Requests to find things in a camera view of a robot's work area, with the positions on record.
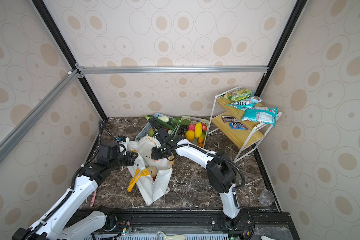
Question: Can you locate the white canvas grocery bag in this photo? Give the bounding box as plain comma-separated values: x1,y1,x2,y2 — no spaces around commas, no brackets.
127,136,175,206

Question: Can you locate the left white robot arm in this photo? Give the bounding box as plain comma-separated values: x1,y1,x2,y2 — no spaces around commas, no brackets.
12,152,139,240

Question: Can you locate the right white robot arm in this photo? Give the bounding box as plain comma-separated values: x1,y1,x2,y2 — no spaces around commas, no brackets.
151,143,245,230

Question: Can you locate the yellow green snack bag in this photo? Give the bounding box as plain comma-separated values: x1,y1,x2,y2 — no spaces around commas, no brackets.
223,88,255,102

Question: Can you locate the white teal snack bag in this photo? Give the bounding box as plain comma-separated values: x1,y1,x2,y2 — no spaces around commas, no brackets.
227,96,263,111

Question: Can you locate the green cabbage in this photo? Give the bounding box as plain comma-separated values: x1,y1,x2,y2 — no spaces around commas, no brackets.
148,129,155,138

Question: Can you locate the long green cucumber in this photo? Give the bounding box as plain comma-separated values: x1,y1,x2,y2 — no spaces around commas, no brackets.
146,115,175,130

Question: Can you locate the pale white green squash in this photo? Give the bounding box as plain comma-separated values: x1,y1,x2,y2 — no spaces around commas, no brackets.
158,116,170,123

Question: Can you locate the dark grape bunch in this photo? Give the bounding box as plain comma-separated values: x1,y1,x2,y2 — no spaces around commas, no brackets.
177,125,189,136

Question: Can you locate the yellow orange citrus fruit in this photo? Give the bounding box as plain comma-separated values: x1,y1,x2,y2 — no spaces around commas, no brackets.
185,130,195,141

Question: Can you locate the green leafy vegetable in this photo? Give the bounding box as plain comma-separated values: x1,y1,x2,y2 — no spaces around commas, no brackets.
170,118,191,125

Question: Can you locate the pale green plastic basket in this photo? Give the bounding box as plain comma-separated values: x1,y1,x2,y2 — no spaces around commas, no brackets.
175,116,209,148

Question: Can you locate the orange mango fruit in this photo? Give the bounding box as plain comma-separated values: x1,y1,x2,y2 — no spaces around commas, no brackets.
198,133,206,144

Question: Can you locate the yellow papaya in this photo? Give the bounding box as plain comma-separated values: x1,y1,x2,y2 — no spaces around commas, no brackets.
194,123,203,139

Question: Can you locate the metal spoon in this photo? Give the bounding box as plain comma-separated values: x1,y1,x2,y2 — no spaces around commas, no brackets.
90,190,97,207

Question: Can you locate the dark candy packet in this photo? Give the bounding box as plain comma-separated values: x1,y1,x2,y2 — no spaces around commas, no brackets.
222,115,241,123

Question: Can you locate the blue candy packet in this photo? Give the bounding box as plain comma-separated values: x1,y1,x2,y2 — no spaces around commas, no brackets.
229,123,248,130

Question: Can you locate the wooden two tier shelf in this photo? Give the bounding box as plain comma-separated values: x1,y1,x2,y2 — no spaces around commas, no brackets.
210,87,274,163

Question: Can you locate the clear plastic cup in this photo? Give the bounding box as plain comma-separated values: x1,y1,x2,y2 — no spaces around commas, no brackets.
258,190,275,206

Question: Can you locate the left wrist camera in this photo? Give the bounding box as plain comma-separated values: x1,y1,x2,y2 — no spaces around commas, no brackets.
97,141,126,164

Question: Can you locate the horizontal aluminium frame bar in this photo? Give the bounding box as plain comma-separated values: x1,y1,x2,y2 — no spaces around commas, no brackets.
78,66,268,74

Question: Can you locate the left aluminium frame bar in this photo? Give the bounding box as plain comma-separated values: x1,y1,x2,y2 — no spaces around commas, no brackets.
0,70,79,164

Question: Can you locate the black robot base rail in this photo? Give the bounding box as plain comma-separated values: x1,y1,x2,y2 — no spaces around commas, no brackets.
86,206,301,240

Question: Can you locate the black corner frame post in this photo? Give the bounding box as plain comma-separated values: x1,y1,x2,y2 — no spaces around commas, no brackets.
32,0,108,121

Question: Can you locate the black right corner post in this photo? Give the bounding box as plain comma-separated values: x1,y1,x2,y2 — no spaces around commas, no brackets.
255,0,308,96

